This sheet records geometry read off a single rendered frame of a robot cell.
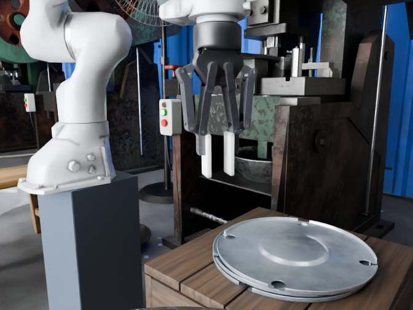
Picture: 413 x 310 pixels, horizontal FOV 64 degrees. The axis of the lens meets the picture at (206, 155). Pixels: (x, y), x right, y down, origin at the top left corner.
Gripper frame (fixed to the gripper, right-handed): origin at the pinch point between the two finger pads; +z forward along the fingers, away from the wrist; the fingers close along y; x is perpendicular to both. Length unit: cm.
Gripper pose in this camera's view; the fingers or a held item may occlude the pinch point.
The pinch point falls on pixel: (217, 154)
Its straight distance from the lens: 54.7
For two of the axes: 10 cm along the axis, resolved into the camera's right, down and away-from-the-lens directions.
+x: -3.2, -1.8, 9.3
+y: 9.5, -0.7, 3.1
